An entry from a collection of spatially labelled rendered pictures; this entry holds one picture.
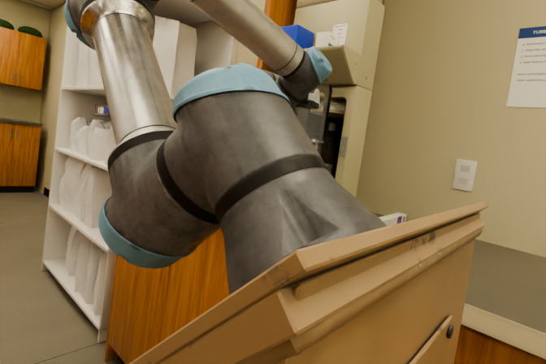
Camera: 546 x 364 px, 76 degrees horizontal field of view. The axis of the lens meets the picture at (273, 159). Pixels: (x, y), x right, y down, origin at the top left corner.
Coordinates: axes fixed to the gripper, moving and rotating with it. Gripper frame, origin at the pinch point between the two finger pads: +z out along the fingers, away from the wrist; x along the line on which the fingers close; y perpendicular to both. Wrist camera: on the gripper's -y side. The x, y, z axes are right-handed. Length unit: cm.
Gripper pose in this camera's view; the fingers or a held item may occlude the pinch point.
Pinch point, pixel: (317, 108)
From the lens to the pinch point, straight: 113.5
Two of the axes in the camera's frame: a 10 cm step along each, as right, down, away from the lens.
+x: -7.3, -1.4, 6.7
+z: 6.7, 0.5, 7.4
